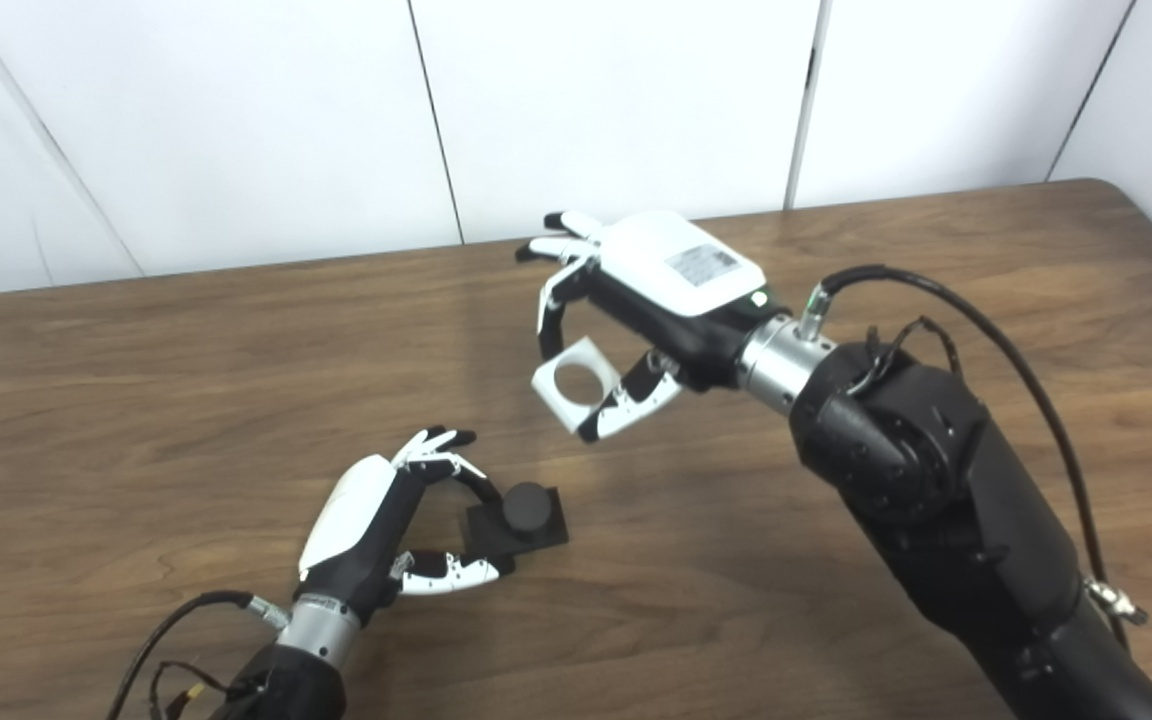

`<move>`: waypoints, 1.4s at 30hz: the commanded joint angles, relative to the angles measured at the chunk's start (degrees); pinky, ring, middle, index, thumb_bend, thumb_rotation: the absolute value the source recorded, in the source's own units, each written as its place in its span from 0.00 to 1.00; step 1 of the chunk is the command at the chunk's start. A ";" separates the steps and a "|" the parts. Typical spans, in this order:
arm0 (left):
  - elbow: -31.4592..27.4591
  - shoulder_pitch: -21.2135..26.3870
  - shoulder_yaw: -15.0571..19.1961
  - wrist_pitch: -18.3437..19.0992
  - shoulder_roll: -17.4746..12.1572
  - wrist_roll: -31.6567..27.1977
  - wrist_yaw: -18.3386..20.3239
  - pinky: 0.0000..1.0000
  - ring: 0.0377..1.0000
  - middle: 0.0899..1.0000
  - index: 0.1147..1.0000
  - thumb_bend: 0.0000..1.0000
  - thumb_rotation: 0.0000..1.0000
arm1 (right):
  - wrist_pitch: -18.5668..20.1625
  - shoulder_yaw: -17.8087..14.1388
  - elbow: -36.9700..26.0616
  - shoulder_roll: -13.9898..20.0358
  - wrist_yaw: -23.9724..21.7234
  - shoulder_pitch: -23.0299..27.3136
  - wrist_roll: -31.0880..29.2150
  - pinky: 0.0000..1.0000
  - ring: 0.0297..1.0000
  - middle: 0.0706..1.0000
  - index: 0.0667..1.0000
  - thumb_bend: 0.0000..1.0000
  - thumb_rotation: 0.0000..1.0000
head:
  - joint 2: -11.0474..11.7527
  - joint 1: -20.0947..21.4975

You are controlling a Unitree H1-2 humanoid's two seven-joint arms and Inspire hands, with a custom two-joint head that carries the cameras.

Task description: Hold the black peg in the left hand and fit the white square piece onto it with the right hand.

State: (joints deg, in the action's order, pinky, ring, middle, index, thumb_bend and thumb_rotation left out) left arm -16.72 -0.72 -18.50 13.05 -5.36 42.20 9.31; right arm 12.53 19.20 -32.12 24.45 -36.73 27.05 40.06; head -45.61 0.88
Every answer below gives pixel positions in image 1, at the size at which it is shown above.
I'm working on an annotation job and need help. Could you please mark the thin arm wire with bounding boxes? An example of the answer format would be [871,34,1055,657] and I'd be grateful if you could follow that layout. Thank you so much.
[861,317,963,397]
[148,660,239,720]

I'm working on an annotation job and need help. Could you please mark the thin left arm wire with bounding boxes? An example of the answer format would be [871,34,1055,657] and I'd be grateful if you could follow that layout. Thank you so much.
[148,660,239,720]

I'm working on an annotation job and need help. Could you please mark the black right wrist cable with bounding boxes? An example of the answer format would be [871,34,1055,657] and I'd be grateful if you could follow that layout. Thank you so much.
[798,265,1149,651]

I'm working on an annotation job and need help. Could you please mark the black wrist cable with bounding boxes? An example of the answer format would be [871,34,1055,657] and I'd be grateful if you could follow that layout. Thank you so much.
[106,590,293,720]
[798,265,1149,651]

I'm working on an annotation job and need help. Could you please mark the white square piece with hole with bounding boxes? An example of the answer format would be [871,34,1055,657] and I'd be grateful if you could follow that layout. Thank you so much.
[531,337,623,434]

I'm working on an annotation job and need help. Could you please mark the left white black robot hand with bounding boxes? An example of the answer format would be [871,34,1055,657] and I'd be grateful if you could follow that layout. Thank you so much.
[298,427,515,616]

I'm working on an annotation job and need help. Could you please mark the thin right arm wire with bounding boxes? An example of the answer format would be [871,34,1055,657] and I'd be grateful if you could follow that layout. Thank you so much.
[861,317,963,397]

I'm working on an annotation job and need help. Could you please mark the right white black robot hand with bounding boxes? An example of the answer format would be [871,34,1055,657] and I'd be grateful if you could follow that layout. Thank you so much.
[516,210,787,444]

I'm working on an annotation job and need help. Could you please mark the black peg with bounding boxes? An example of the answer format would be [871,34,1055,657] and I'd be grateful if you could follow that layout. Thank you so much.
[465,482,570,556]

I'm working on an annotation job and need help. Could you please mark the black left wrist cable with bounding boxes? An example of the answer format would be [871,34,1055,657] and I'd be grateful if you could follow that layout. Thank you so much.
[106,590,293,720]

